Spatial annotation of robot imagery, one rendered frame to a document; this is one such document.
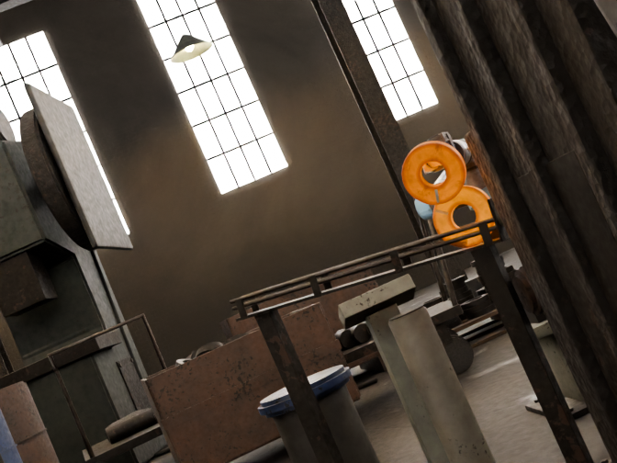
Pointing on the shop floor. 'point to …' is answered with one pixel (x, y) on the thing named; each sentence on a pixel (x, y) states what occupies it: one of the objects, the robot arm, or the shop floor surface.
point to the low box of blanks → (235, 389)
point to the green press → (64, 280)
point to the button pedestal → (431, 447)
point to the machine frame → (546, 161)
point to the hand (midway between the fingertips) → (430, 165)
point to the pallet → (474, 309)
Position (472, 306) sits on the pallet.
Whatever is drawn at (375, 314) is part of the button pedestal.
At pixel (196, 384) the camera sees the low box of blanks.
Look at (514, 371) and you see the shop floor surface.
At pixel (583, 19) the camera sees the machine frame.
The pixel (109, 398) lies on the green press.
